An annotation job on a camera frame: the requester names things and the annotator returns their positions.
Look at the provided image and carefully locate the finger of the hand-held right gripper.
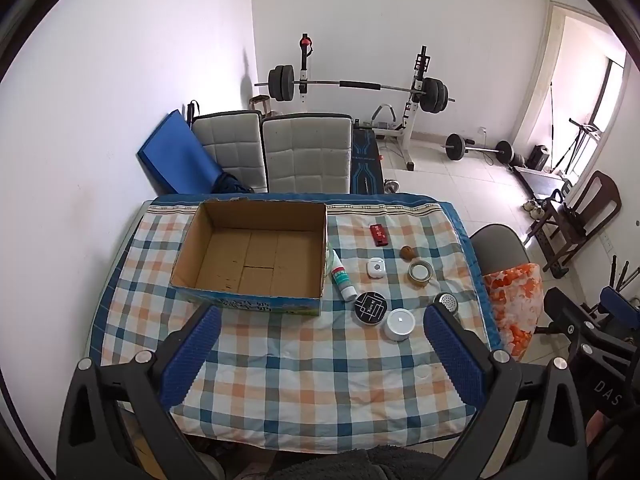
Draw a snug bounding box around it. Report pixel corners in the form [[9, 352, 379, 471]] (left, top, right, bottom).
[[542, 286, 606, 341], [601, 286, 640, 323]]

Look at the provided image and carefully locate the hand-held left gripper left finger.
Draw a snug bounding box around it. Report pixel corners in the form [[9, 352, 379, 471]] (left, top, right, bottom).
[[57, 304, 223, 480]]

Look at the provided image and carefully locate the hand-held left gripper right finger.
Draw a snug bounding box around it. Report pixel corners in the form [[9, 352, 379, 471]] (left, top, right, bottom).
[[422, 302, 588, 480]]

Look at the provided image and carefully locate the round metal mesh strainer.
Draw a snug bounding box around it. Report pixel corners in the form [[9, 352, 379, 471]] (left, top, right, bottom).
[[433, 292, 460, 322]]

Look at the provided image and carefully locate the white round puck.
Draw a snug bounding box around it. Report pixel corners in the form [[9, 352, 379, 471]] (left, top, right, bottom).
[[384, 308, 416, 342]]

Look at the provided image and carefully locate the clear tape roll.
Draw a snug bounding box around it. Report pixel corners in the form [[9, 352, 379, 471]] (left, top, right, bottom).
[[407, 260, 434, 287]]

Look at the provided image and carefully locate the black round tin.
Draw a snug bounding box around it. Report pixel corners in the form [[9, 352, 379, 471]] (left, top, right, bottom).
[[354, 291, 388, 326]]

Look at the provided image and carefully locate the cardboard box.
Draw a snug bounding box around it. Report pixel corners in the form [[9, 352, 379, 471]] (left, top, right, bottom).
[[169, 198, 328, 317]]

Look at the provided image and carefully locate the white bottle with green label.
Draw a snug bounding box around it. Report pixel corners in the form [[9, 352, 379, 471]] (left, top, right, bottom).
[[327, 249, 357, 302]]

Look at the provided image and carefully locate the orange patterned cushion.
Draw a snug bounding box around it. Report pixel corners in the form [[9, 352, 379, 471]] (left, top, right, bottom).
[[482, 261, 543, 361]]

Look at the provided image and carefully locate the dark wooden chair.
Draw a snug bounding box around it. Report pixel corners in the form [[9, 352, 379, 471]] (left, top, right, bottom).
[[537, 170, 622, 278]]

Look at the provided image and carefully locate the plaid blanket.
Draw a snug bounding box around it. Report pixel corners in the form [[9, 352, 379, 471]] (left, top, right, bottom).
[[90, 192, 503, 448]]

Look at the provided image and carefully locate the dark blue cloth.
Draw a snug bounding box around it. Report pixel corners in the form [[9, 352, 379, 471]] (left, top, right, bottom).
[[219, 172, 254, 195]]

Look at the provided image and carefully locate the window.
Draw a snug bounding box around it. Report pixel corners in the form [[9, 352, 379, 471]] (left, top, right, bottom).
[[590, 57, 628, 181]]

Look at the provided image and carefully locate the small barbell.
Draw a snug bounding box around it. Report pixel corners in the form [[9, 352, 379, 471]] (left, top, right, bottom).
[[440, 133, 515, 165]]

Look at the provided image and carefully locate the blue folded mat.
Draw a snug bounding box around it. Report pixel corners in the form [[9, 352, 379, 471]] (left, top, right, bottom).
[[137, 109, 226, 196]]

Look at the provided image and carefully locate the narrow grey padded chair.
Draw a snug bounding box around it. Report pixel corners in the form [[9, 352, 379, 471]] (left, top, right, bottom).
[[191, 111, 266, 193]]

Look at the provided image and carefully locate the wide grey padded chair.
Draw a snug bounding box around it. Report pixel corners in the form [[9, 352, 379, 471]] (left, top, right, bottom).
[[261, 114, 353, 195]]

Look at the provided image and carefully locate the barbell on white rack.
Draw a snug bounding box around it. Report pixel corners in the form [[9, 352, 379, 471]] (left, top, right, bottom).
[[298, 34, 433, 171]]

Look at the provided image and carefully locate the large black barbell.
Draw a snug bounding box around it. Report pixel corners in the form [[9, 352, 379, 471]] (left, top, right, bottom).
[[254, 64, 457, 113]]

